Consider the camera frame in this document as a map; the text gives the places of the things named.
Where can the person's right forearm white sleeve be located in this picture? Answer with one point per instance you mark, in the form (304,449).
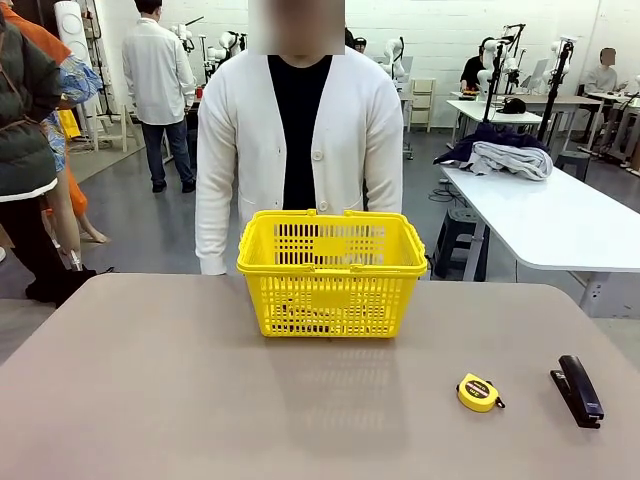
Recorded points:
(215,220)

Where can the white shelf cart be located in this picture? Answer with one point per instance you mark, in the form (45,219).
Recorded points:
(422,102)

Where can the person in white lab coat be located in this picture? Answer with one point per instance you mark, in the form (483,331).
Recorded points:
(157,75)

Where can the person in black clothes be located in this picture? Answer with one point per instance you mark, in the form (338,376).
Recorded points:
(474,70)

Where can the grey plastic stool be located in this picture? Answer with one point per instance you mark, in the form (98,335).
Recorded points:
(457,240)
(572,162)

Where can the black tripod stand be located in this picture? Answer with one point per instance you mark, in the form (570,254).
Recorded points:
(495,75)
(555,90)

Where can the yellow plastic shopping basket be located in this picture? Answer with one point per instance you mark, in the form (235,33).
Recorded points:
(330,295)

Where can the white wooden step stool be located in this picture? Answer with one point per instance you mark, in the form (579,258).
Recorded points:
(107,125)

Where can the blue patterned garment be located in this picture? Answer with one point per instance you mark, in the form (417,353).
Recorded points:
(75,80)

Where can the grey crumpled clothing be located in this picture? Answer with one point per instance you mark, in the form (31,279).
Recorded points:
(510,157)

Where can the white background table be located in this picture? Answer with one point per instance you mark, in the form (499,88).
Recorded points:
(480,112)

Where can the tall white cylindrical appliance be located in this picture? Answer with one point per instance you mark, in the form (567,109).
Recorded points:
(72,35)

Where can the mannequin in dark green vest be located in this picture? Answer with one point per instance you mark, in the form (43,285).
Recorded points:
(20,125)

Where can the black bag on table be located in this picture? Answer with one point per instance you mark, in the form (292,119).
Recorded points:
(513,105)

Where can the dark navy crumpled clothing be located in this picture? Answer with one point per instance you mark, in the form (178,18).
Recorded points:
(500,135)

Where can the large white table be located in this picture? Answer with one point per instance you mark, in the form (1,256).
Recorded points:
(550,220)

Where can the person's left forearm white sleeve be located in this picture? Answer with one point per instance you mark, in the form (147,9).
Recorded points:
(385,187)

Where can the yellow tape measure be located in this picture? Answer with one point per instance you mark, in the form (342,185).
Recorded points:
(477,392)

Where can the seated person in light top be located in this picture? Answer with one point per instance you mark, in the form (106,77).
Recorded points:
(602,75)

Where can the person in white cardigan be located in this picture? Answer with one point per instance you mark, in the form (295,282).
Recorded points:
(300,140)

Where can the black stapler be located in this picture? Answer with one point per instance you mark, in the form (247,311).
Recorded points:
(580,390)

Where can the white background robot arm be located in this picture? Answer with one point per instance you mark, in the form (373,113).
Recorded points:
(487,60)
(225,45)
(394,55)

